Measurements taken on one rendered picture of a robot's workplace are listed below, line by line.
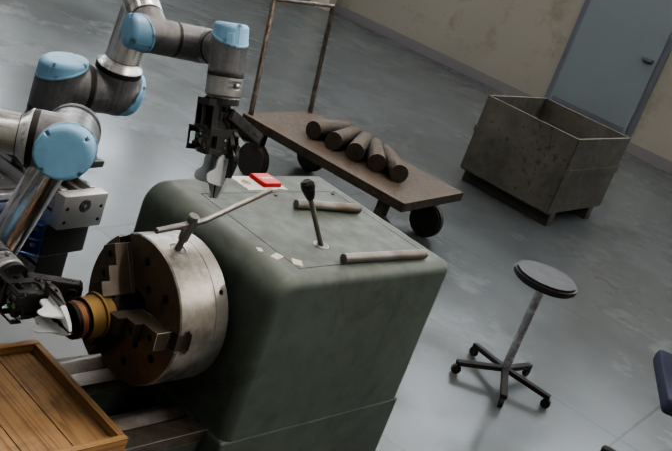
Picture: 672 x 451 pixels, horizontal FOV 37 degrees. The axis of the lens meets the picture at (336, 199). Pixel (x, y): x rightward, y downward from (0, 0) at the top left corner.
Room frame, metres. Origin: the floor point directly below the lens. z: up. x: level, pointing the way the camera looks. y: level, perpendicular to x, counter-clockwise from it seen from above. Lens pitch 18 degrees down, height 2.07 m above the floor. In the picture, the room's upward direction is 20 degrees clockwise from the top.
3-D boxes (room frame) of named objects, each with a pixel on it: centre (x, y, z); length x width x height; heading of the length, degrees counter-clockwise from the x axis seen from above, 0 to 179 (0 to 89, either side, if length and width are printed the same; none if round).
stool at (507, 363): (4.47, -1.05, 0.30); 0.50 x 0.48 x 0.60; 52
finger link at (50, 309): (1.71, 0.43, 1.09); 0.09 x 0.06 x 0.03; 52
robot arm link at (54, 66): (2.35, 0.73, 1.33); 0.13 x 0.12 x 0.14; 129
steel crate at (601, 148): (7.88, -1.43, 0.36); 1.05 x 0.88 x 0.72; 150
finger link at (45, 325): (1.71, 0.43, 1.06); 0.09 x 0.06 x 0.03; 52
